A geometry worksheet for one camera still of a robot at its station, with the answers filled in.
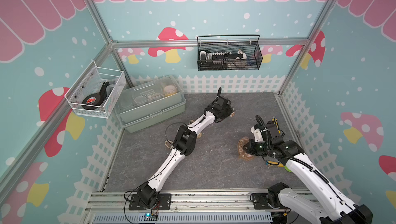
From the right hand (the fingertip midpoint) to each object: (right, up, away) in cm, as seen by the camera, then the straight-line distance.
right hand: (243, 146), depth 78 cm
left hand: (0, +17, +29) cm, 34 cm away
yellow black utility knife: (+28, +11, +25) cm, 39 cm away
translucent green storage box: (-51, +23, +12) cm, 57 cm away
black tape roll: (-69, +23, -9) cm, 74 cm away
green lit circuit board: (-46, -32, -5) cm, 56 cm away
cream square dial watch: (0, +16, +28) cm, 32 cm away
